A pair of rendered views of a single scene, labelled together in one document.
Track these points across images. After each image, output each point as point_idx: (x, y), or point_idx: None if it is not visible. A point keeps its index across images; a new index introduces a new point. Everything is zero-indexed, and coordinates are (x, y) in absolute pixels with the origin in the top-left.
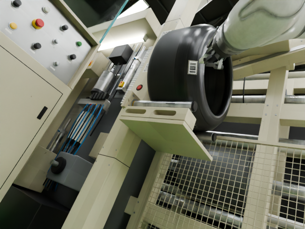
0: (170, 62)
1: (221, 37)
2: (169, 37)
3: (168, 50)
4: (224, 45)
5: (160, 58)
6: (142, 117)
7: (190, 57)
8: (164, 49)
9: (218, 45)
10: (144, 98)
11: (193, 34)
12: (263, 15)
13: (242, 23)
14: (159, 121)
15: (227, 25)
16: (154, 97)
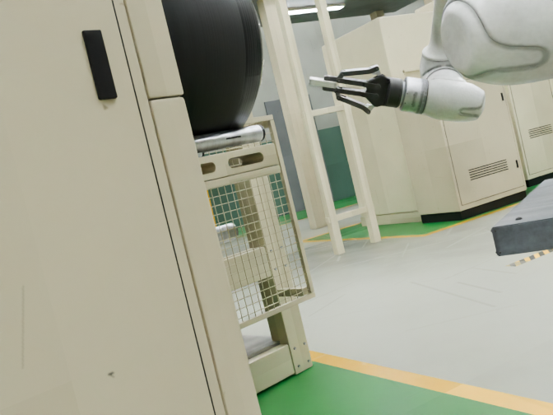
0: (239, 67)
1: (417, 104)
2: (211, 2)
3: (230, 40)
4: (414, 110)
5: (219, 58)
6: (215, 179)
7: (262, 57)
8: (220, 35)
9: (405, 106)
10: None
11: (252, 6)
12: (475, 118)
13: (458, 116)
14: (248, 177)
15: (439, 106)
16: (194, 128)
